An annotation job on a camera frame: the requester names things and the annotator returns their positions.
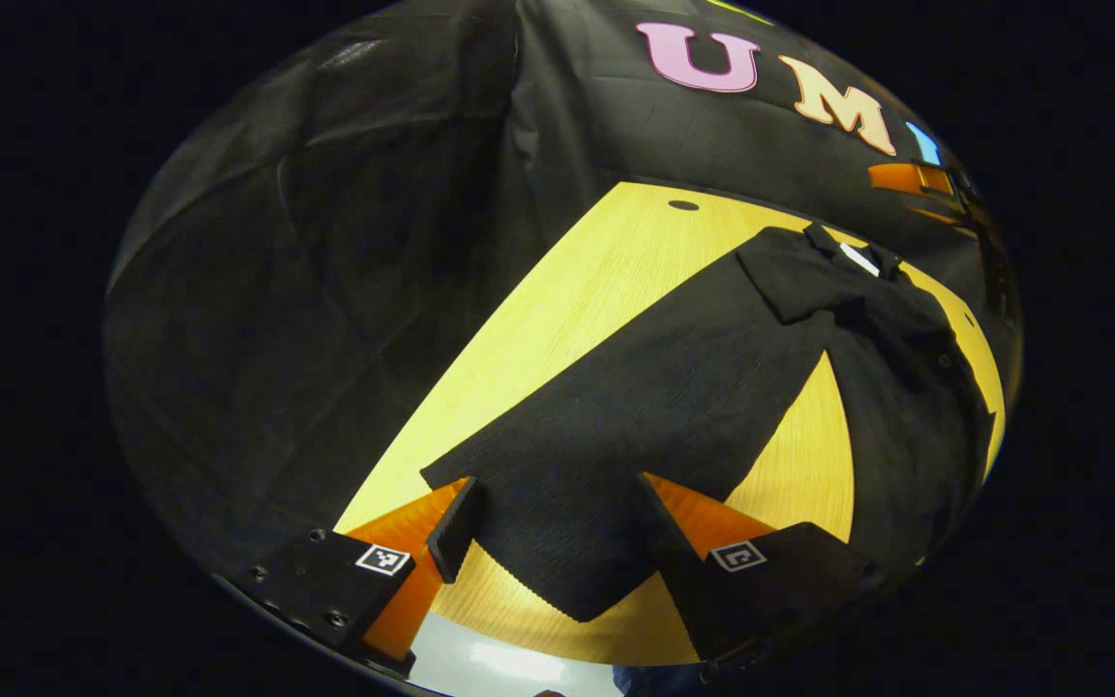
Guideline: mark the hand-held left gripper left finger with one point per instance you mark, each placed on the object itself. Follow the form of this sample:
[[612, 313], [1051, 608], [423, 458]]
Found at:
[[456, 530]]

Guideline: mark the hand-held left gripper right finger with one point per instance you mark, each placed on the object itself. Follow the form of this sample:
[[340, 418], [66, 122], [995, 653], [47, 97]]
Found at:
[[685, 573]]

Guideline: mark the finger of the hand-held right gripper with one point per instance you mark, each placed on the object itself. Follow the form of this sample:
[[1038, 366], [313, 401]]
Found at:
[[906, 179]]

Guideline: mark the black trousers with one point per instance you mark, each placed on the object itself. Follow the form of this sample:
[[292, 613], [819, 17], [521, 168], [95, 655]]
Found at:
[[664, 407]]

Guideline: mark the black backdrop cloth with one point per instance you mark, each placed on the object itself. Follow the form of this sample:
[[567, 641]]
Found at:
[[277, 339]]

